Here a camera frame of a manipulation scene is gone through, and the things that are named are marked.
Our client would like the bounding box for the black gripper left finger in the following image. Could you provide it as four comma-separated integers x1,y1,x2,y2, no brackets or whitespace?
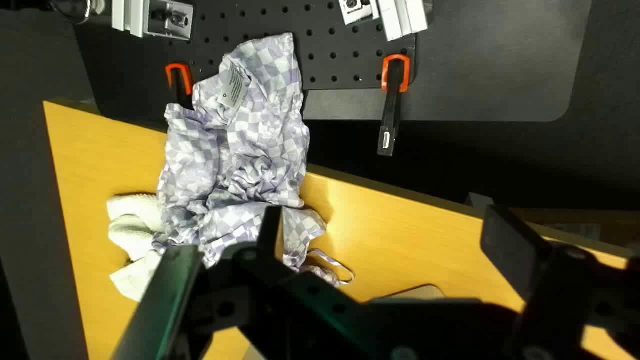
111,203,297,360

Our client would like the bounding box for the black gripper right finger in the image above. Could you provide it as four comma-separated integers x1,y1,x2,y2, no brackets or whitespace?
478,202,640,360

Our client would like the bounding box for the white terry towel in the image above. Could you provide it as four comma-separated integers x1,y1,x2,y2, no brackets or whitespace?
107,189,171,304

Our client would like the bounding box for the purple checkered clothing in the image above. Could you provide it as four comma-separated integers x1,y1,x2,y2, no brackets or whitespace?
156,30,358,287

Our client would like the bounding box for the orange black bar clamp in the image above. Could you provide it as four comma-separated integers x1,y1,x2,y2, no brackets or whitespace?
375,51,415,159
165,62,197,110

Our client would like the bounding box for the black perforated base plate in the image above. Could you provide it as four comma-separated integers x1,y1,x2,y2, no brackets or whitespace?
73,0,422,124

